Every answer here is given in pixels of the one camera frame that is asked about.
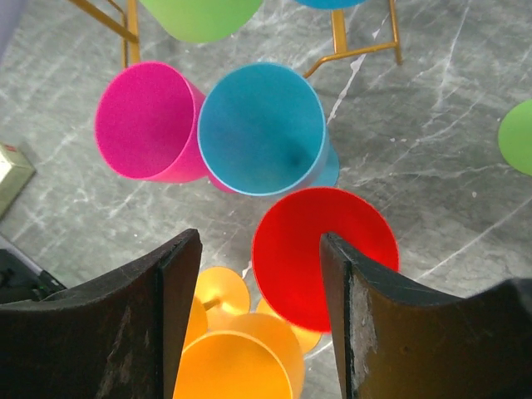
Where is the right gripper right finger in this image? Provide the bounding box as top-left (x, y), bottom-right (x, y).
top-left (319, 233), bottom-right (531, 398)

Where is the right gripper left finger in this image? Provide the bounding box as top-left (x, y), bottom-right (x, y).
top-left (1, 229), bottom-right (202, 398)

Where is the light blue wine glass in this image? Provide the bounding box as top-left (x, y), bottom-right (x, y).
top-left (198, 62), bottom-right (340, 197)

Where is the green wine glass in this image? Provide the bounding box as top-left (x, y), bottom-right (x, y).
top-left (498, 100), bottom-right (532, 175)
top-left (141, 0), bottom-right (262, 43)

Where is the dark blue wine glass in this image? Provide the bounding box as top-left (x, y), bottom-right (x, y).
top-left (295, 0), bottom-right (365, 11)

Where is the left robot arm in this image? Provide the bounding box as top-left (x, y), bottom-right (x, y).
top-left (1, 249), bottom-right (67, 304)

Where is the left orange wine glass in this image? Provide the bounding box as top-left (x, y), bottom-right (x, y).
top-left (183, 266), bottom-right (251, 348)

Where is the orange wine glass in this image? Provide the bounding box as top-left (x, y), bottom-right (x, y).
top-left (183, 266), bottom-right (251, 348)
top-left (173, 296), bottom-right (322, 398)

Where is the red wine glass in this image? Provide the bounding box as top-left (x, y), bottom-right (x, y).
top-left (251, 187), bottom-right (400, 333)

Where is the right orange wine glass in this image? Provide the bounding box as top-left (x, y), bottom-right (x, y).
top-left (173, 296), bottom-right (322, 398)

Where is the magenta wine glass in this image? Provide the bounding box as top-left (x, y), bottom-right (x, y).
top-left (94, 61), bottom-right (231, 192)

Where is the white box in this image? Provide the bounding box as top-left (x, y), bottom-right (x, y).
top-left (1, 143), bottom-right (36, 216)

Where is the gold wire glass rack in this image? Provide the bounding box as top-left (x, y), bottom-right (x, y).
top-left (74, 0), bottom-right (402, 77)

